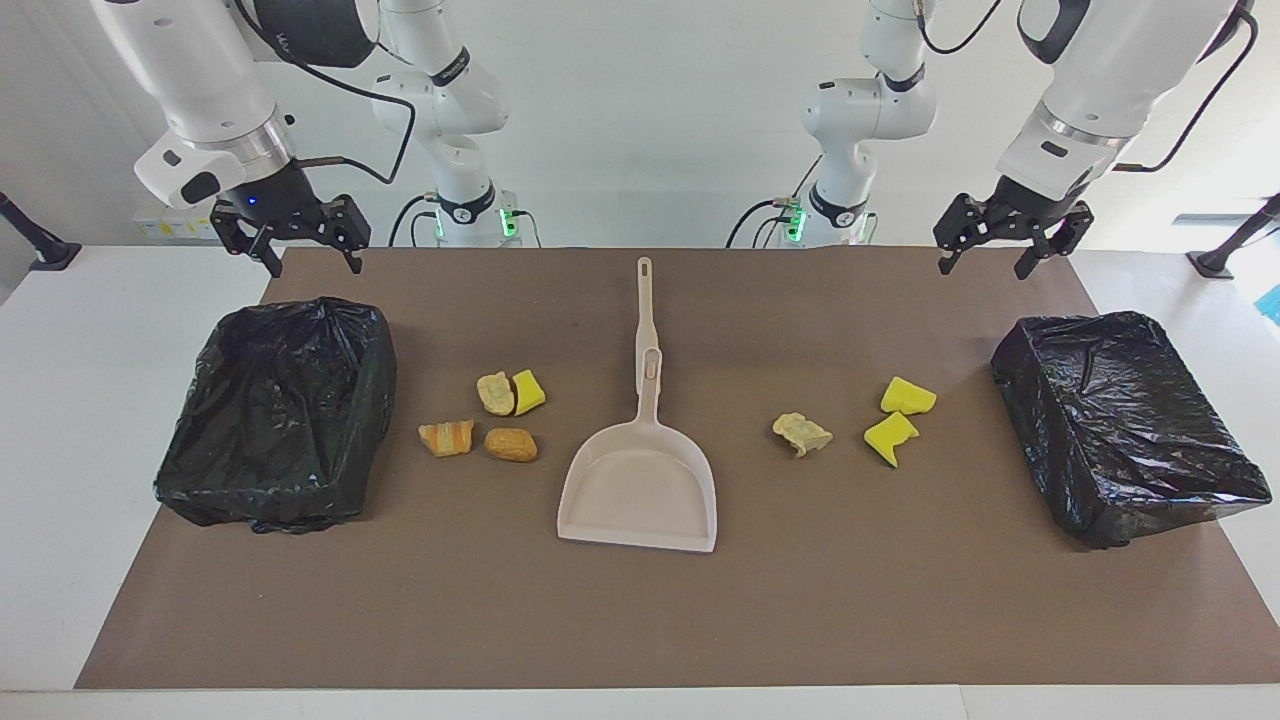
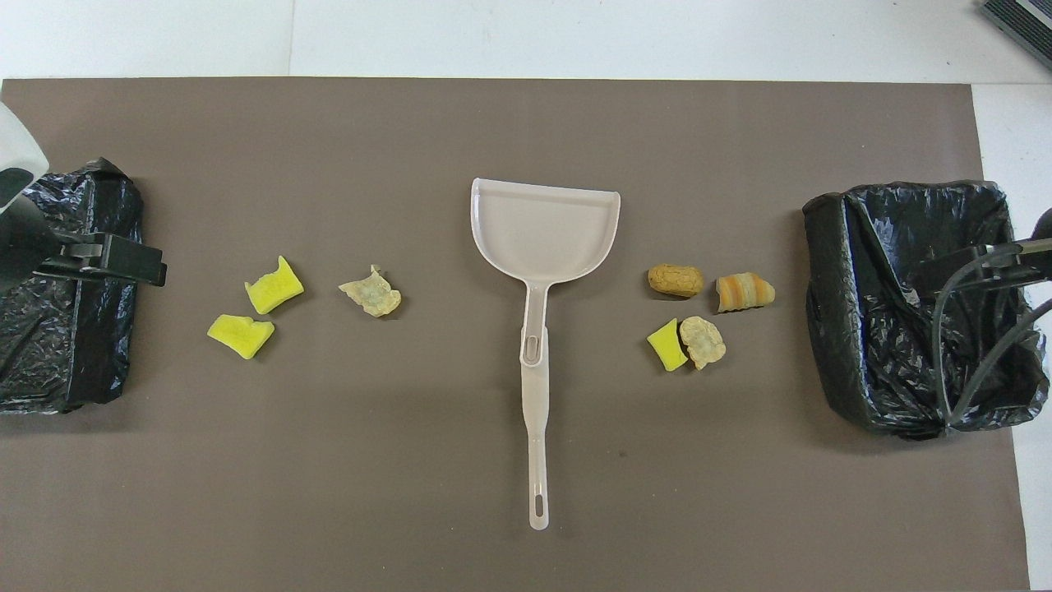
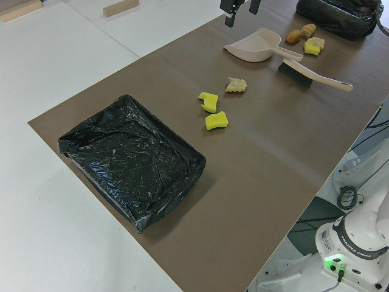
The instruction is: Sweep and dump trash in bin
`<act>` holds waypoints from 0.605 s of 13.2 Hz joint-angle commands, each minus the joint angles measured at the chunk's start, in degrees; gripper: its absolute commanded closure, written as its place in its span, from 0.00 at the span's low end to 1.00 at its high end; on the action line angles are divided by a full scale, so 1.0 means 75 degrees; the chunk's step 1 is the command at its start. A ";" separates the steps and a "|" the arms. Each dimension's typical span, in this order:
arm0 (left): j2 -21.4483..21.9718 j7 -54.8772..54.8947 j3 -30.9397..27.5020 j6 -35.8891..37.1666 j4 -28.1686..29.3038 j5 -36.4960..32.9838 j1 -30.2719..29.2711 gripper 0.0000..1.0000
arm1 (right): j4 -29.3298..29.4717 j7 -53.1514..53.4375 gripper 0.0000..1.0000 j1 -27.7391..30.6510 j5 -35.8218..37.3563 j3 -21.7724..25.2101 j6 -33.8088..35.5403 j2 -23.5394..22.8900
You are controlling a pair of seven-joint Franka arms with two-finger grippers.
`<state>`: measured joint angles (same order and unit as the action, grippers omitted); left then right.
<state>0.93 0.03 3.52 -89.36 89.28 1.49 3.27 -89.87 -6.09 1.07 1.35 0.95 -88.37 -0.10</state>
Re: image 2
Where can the orange striped croissant piece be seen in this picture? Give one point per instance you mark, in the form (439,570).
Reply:
(744,292)

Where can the small yellow sponge piece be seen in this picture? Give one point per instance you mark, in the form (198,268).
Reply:
(667,345)

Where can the beige plastic dustpan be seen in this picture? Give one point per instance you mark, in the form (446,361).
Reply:
(542,230)

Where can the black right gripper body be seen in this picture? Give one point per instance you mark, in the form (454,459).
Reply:
(986,267)

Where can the bin lined black bag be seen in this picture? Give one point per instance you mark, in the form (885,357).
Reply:
(90,345)
(888,247)

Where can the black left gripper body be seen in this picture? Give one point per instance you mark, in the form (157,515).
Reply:
(115,259)

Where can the grey ribbed device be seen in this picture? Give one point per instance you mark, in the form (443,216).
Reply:
(1023,20)

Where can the brown paper table mat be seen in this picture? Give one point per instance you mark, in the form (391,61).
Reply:
(411,164)

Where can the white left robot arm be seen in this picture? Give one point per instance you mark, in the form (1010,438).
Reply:
(16,140)

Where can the brown bread roll piece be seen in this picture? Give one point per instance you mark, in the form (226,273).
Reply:
(674,279)

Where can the pale and orange croissant piece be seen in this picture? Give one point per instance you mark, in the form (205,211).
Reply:
(374,294)

